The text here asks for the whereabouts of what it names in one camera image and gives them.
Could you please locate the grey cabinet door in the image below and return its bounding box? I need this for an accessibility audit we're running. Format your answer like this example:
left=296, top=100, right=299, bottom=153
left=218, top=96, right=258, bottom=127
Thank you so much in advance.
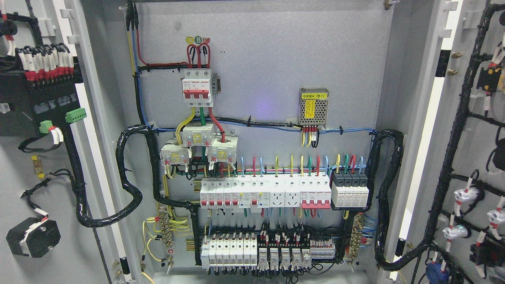
left=0, top=0, right=137, bottom=284
left=375, top=0, right=504, bottom=284

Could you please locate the white socket breaker row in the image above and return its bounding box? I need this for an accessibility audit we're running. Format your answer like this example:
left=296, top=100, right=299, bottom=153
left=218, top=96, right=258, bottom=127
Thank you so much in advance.
left=200, top=174, right=331, bottom=213

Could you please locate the white current transformer group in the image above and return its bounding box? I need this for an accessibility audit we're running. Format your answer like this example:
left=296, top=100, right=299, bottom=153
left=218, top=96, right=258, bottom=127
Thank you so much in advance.
left=159, top=122, right=238, bottom=166

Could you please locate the metal mesh power supply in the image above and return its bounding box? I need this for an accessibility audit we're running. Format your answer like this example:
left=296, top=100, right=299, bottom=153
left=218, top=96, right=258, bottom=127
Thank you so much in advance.
left=298, top=88, right=329, bottom=126

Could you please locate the red white main breaker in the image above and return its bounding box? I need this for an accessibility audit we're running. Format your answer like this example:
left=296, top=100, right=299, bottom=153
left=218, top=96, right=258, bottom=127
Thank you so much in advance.
left=181, top=68, right=221, bottom=108

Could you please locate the black white surge protector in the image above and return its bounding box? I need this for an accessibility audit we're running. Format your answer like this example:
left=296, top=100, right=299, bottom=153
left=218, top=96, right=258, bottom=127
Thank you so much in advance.
left=331, top=171, right=370, bottom=212

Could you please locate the lower relay terminal row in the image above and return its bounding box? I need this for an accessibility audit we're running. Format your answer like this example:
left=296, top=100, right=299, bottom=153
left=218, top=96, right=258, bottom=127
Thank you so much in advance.
left=256, top=222, right=336, bottom=275

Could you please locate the white lower breaker row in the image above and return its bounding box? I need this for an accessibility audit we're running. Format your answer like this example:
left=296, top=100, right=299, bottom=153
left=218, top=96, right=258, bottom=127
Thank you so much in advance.
left=200, top=232, right=259, bottom=271

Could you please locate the brass ground terminal bar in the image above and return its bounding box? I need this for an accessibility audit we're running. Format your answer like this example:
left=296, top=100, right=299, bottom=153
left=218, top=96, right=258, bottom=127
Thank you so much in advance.
left=348, top=212, right=364, bottom=260

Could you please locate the black digital power meter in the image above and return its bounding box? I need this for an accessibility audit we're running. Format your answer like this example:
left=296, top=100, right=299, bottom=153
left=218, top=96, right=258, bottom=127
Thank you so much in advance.
left=0, top=63, right=87, bottom=138

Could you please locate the black left cable loom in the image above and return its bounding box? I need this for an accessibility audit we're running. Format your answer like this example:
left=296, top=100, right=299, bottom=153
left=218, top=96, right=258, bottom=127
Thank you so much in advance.
left=63, top=124, right=202, bottom=265

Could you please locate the black cable loom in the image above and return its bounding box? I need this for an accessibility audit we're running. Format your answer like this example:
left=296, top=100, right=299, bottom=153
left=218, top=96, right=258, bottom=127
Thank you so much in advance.
left=63, top=124, right=202, bottom=265
left=373, top=129, right=405, bottom=271

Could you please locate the black right cable loom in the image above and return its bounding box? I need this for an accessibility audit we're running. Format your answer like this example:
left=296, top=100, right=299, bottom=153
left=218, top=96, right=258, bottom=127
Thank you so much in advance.
left=373, top=129, right=405, bottom=271

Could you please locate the yellow terminal post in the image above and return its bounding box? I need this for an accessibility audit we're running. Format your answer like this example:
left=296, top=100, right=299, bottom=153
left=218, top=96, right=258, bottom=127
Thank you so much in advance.
left=31, top=155, right=47, bottom=180

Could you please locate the white rotary selector switch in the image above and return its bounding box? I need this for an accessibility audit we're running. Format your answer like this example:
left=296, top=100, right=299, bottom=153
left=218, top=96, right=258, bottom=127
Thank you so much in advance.
left=6, top=217, right=61, bottom=258

